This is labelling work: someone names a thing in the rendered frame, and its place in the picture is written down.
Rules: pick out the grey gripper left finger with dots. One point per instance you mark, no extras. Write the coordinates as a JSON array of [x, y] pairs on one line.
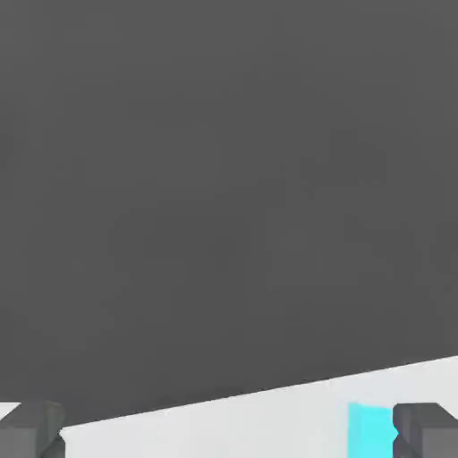
[[25, 434]]

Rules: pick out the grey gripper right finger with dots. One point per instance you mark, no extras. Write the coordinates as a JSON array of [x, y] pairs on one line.
[[429, 434]]

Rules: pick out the large cyan box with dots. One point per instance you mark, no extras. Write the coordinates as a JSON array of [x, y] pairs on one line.
[[370, 433]]

